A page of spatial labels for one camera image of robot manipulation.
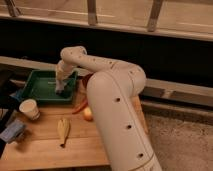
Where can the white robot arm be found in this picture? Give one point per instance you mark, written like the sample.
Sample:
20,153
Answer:
109,91

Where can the grey blue towel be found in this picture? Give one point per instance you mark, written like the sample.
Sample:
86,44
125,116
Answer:
60,86

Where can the white paper cup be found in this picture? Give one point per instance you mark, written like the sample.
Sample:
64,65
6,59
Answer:
30,109

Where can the yellow apple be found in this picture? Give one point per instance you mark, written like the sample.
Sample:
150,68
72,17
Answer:
87,114

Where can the brown bowl left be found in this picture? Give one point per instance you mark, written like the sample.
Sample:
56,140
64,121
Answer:
85,80

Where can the red chili pepper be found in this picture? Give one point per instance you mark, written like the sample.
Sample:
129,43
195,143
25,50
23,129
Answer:
80,107

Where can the black stand at left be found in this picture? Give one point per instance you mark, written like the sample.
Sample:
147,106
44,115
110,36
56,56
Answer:
8,104

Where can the green plastic tray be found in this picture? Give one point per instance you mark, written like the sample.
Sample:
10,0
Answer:
41,87

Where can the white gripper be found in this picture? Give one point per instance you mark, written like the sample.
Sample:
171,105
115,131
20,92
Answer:
63,70

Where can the yellow banana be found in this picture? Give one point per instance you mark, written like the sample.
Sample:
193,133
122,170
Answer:
63,129

